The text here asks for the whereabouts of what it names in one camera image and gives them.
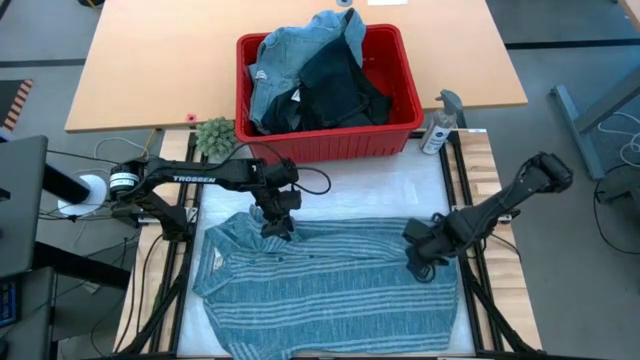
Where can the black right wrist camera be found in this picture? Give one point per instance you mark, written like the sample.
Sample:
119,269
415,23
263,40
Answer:
414,228

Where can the light blue jeans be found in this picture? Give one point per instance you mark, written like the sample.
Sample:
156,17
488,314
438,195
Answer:
285,60

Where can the black desk support bar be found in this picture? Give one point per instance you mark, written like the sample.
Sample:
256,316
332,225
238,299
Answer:
67,177

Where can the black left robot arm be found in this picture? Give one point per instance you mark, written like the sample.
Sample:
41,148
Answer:
200,177

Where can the red plastic laundry bin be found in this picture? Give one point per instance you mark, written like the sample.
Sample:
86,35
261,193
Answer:
330,145

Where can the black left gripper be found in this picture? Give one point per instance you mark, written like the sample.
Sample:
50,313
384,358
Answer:
276,215

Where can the black keyboard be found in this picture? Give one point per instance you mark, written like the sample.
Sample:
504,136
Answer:
7,300

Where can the small grey round object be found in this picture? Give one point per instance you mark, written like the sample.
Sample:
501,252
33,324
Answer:
344,2

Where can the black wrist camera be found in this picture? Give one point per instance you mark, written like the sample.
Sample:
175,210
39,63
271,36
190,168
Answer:
289,200
414,228

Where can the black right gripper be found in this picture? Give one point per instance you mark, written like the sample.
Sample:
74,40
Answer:
435,240

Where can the white paper sheet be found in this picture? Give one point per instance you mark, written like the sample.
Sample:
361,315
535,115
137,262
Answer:
387,2

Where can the blue white-striped button shirt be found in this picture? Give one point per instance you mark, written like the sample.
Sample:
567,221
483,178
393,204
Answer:
325,300

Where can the hazard-striped floor mat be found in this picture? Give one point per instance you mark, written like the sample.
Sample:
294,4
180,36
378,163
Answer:
15,105

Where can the small green succulent plant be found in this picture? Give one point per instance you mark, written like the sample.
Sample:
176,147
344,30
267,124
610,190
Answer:
215,137

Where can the large tan wooden table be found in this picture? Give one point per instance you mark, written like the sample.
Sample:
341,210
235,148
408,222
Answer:
150,60

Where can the white round disc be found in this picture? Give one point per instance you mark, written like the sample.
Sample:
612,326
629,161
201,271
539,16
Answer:
95,192

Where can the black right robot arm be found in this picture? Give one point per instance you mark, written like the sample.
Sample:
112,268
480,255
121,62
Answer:
515,192

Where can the dark navy garment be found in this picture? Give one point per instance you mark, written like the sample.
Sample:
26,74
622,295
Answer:
335,90

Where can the grey metal table leg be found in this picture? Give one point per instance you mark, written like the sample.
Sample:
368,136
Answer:
575,125

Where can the small pink object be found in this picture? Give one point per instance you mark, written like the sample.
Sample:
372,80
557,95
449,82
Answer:
191,118

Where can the clear spray bottle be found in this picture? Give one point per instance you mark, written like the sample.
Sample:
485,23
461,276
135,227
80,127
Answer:
437,132

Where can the light wooden side board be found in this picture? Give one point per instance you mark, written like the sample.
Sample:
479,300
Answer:
172,150
480,160

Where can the grey laptop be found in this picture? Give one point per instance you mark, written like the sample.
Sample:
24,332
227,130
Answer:
20,200

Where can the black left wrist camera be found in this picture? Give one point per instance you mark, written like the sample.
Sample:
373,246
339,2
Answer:
289,200

